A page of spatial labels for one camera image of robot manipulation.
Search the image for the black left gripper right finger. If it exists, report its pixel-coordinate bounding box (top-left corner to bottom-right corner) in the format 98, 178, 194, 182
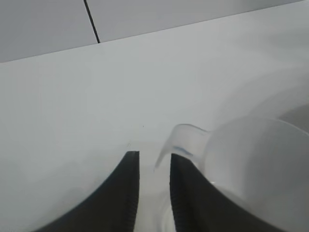
169, 153, 273, 232

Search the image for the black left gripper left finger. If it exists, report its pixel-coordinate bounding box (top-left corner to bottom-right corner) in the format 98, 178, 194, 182
36, 151, 140, 232

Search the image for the clear plastic measuring cup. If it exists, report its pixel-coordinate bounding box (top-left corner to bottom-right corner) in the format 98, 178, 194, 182
154, 117, 309, 232

